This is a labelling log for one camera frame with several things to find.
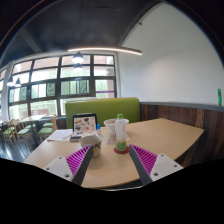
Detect clear green-capped drink bottle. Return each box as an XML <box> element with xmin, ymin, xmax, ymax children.
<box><xmin>114</xmin><ymin>113</ymin><xmax>129</xmax><ymax>153</ymax></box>

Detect wooden chairs with green seats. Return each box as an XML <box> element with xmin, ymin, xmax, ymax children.
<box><xmin>0</xmin><ymin>114</ymin><xmax>59</xmax><ymax>145</ymax></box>

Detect sticker-covered laptop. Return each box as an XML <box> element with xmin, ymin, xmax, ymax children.
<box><xmin>71</xmin><ymin>112</ymin><xmax>99</xmax><ymax>136</ymax></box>

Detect white paper sheets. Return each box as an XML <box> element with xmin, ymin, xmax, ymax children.
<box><xmin>46</xmin><ymin>128</ymin><xmax>74</xmax><ymax>142</ymax></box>

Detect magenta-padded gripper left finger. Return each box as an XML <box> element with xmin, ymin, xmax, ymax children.
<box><xmin>43</xmin><ymin>144</ymin><xmax>95</xmax><ymax>187</ymax></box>

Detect black pendant lamps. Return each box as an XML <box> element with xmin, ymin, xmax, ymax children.
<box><xmin>5</xmin><ymin>51</ymin><xmax>86</xmax><ymax>88</ymax></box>

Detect green upholstered bench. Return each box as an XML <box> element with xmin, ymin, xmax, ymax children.
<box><xmin>64</xmin><ymin>96</ymin><xmax>142</xmax><ymax>130</ymax></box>

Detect wooden dining table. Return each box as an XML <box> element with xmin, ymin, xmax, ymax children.
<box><xmin>17</xmin><ymin>113</ymin><xmax>48</xmax><ymax>135</ymax></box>

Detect long linear ceiling light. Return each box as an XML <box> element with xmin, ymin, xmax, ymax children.
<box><xmin>67</xmin><ymin>46</ymin><xmax>143</xmax><ymax>57</ymax></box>

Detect flat round red coaster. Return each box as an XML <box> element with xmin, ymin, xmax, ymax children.
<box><xmin>113</xmin><ymin>145</ymin><xmax>131</xmax><ymax>155</ymax></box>

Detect small dark device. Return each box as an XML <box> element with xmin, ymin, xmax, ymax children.
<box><xmin>69</xmin><ymin>134</ymin><xmax>83</xmax><ymax>143</ymax></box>

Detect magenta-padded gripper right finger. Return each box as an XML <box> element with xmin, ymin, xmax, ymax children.
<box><xmin>127</xmin><ymin>143</ymin><xmax>184</xmax><ymax>187</ymax></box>

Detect white bowl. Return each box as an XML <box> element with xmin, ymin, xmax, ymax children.
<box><xmin>102</xmin><ymin>117</ymin><xmax>130</xmax><ymax>135</ymax></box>

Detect large black-framed window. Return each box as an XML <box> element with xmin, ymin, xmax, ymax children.
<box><xmin>0</xmin><ymin>54</ymin><xmax>118</xmax><ymax>122</ymax></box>

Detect green bottle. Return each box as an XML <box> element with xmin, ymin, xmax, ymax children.
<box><xmin>217</xmin><ymin>88</ymin><xmax>223</xmax><ymax>107</ymax></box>

